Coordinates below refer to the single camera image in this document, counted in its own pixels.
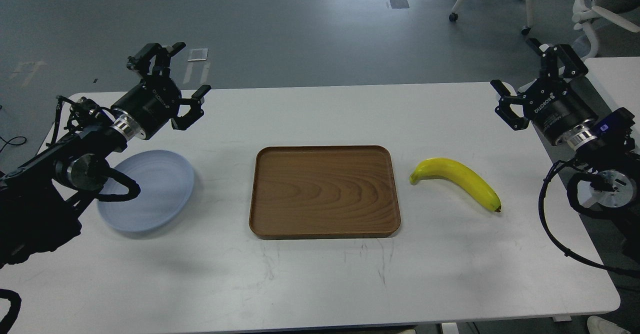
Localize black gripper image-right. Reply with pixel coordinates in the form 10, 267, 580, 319
490, 38, 598, 147

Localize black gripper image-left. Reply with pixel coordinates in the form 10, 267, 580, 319
110, 42, 211, 140

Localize light blue plate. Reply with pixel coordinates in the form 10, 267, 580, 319
97, 150, 195, 233

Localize yellow banana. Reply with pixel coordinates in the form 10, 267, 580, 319
409, 157, 502, 213

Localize white floor tape marks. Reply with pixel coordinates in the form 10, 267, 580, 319
182, 48, 211, 84

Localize white office chair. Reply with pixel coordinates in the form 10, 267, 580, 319
571, 0, 639, 61

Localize brown wooden tray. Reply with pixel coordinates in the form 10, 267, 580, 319
248, 145, 402, 239

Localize white shoe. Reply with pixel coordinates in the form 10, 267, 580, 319
586, 315, 631, 334

